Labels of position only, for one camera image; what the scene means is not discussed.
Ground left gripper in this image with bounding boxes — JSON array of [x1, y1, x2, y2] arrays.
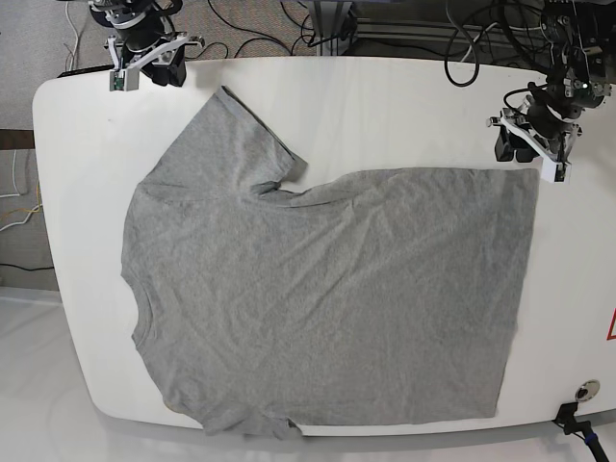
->
[[487, 98, 581, 162]]

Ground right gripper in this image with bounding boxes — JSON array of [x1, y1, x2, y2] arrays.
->
[[105, 28, 205, 88]]

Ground grey t-shirt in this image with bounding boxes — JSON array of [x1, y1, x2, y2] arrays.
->
[[121, 88, 539, 439]]

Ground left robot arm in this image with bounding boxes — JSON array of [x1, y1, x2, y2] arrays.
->
[[490, 1, 615, 168]]

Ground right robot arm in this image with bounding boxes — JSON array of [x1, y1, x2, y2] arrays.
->
[[89, 0, 205, 91]]

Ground red warning triangle sticker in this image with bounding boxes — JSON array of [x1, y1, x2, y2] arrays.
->
[[606, 310, 616, 341]]

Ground silver table grommet right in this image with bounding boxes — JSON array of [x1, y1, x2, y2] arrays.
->
[[575, 379, 601, 402]]

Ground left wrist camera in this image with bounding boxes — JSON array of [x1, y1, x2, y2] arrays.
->
[[540, 158, 571, 184]]

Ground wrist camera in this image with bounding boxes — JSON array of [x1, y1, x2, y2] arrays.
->
[[540, 158, 571, 184], [109, 68, 141, 91]]

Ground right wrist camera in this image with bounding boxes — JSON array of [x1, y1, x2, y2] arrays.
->
[[109, 68, 141, 91]]

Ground white floor cable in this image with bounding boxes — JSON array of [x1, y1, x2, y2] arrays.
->
[[0, 148, 44, 231]]

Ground aluminium frame rail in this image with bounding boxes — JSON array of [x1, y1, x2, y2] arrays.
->
[[307, 0, 550, 57]]

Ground yellow cable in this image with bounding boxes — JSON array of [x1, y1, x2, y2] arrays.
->
[[0, 180, 43, 231]]

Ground black clamp with cable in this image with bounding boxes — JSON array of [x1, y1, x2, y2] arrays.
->
[[552, 402, 609, 462]]

